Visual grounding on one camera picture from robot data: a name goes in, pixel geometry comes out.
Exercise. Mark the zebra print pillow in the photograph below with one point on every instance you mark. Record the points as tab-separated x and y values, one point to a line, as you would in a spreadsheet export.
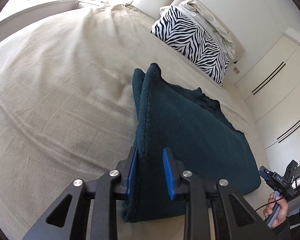
189	38

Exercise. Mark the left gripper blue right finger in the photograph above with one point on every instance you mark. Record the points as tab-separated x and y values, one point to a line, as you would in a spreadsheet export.
173	169

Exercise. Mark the black jacket right forearm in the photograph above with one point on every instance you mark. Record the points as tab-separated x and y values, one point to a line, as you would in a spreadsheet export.
283	231

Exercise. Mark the beige bed cover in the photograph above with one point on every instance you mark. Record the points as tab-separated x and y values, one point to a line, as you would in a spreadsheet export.
67	109

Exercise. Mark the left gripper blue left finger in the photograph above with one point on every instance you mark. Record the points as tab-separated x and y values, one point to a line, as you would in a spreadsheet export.
129	170

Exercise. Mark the wall power socket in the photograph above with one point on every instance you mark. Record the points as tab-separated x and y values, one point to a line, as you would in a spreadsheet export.
236	70

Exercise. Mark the white wardrobe with black handles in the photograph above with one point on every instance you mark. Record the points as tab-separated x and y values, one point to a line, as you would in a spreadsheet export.
271	91

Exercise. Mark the crumpled white duvet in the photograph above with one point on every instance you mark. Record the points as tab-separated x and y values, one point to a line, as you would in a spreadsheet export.
207	20

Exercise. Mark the dark green knit sweater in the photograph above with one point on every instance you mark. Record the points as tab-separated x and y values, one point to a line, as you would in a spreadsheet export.
199	135

